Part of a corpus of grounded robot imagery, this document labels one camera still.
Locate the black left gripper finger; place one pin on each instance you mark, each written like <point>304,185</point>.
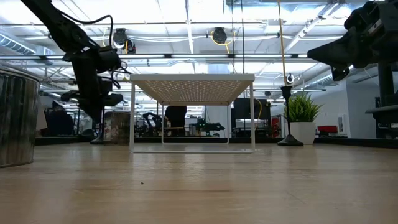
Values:
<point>114,99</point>
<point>70,96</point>

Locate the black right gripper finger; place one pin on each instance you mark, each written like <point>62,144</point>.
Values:
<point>340,72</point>
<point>339,51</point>

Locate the silver cylindrical candle holder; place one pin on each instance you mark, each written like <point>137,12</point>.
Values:
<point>118,127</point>
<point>18,118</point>

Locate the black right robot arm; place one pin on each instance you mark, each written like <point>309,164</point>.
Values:
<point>385,87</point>

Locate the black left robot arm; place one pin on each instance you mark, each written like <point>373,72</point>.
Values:
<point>56,25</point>

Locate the black background robot arm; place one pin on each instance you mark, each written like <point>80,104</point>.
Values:
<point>152,119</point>

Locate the small black ceiling reel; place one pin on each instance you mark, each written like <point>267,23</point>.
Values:
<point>289,78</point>

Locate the red background box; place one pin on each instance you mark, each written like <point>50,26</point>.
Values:
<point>327,129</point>

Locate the person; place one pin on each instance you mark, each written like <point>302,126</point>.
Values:
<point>175,115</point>

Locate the green plant in white pot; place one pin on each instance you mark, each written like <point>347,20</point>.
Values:
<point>300,132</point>

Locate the white perforated metal shelf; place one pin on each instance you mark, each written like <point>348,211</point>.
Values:
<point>192,77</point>

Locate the black green background machine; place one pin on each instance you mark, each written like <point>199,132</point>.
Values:
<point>205,127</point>

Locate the black background cabinet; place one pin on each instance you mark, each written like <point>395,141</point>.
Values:
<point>248,109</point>

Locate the white wall panel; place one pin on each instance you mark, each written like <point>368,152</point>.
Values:
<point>342,124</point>

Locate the black aluminium table frame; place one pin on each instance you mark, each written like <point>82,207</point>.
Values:
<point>357,142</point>

